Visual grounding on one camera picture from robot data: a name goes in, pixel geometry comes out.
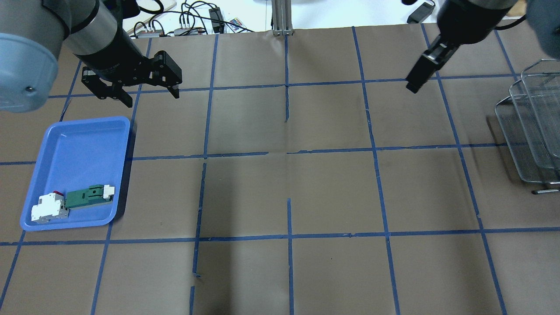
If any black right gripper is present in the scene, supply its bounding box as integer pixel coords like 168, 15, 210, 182
406, 37, 460, 94

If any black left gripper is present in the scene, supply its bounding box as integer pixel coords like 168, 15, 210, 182
77, 29, 182, 108

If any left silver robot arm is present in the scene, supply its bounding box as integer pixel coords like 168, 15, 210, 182
0, 0, 182, 113

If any black power adapter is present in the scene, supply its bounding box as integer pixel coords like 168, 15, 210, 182
406, 0, 436, 24

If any blue plastic tray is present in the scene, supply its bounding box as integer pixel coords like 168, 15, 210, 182
20, 116, 131, 231

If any green terminal block module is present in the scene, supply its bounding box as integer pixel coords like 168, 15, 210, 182
65, 184, 116, 210

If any white circuit breaker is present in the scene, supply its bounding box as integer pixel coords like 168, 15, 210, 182
31, 191, 69, 224

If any wire mesh shelf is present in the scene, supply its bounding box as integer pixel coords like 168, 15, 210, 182
495, 59, 560, 195

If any aluminium frame post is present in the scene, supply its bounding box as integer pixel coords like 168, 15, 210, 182
271, 0, 294, 36

